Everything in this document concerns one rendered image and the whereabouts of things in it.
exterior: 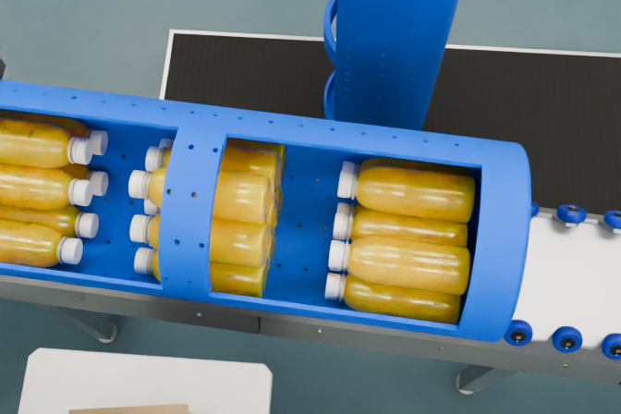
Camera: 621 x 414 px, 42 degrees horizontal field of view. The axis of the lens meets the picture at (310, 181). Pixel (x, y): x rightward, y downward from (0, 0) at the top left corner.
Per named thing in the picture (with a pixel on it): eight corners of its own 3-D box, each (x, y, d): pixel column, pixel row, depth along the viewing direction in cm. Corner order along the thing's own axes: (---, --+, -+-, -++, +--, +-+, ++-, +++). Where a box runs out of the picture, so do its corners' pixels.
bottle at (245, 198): (273, 181, 116) (153, 165, 117) (268, 171, 109) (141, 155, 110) (266, 228, 115) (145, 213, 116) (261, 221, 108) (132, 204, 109)
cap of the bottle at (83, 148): (84, 144, 122) (95, 145, 122) (77, 167, 121) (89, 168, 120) (77, 132, 119) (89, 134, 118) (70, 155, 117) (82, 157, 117)
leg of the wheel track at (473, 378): (476, 395, 213) (534, 367, 154) (454, 393, 214) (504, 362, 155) (478, 373, 215) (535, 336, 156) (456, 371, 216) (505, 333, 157)
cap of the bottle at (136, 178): (151, 174, 115) (138, 173, 115) (143, 168, 111) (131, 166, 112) (146, 200, 115) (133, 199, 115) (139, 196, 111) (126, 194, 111)
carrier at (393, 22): (415, 57, 231) (317, 70, 230) (465, -172, 149) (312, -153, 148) (434, 148, 221) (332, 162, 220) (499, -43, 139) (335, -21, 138)
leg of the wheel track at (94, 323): (115, 344, 220) (38, 298, 161) (94, 341, 220) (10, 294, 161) (119, 322, 222) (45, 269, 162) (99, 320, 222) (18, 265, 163)
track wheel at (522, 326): (536, 328, 121) (535, 320, 123) (506, 324, 121) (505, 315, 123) (529, 350, 124) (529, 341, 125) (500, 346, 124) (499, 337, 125)
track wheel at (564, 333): (587, 335, 121) (585, 326, 122) (556, 331, 121) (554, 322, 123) (579, 357, 123) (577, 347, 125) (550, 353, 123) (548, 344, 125)
